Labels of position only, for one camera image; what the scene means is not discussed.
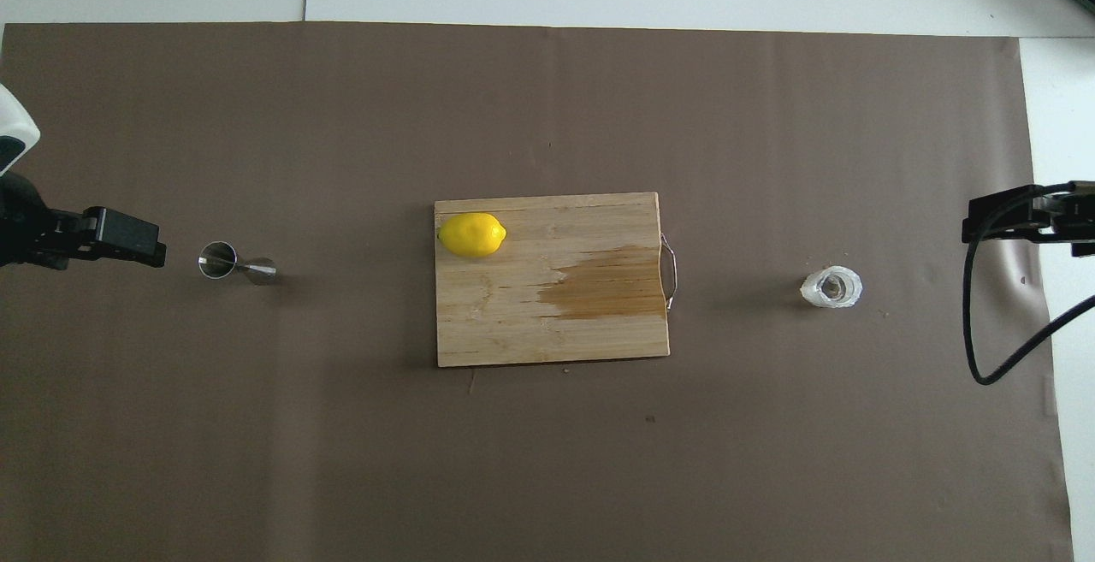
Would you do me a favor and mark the steel cocktail jigger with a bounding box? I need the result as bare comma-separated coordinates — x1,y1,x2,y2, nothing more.
198,241,278,287

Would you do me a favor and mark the small clear glass cup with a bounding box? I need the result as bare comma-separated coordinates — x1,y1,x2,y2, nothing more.
800,265,863,310

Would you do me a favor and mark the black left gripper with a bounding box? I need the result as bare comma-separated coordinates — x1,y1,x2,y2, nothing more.
0,170,168,270

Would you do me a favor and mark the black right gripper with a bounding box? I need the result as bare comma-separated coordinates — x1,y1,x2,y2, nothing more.
962,180,1095,257

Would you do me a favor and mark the wooden cutting board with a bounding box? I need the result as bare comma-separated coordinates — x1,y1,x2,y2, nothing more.
434,192,681,369

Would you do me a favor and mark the yellow lemon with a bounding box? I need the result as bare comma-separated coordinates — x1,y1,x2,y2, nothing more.
437,212,507,258

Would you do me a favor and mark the brown paper table mat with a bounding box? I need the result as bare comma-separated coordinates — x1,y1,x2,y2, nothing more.
0,21,1074,562

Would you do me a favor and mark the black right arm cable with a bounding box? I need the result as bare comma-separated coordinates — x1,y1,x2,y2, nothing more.
964,184,1095,386

